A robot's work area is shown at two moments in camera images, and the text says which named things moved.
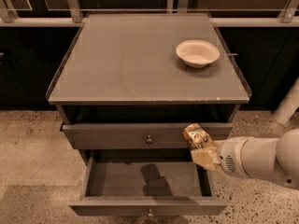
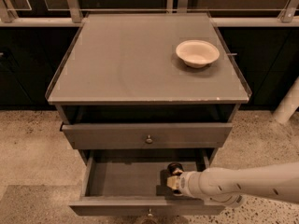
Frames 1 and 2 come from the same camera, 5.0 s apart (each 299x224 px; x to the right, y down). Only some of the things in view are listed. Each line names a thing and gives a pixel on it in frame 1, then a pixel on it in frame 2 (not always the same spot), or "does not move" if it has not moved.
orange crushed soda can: (196, 134) → (174, 166)
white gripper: (230, 156) → (183, 183)
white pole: (289, 105) does not move
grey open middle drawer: (137, 182) does not move
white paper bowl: (197, 53) does not move
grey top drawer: (128, 136) does not move
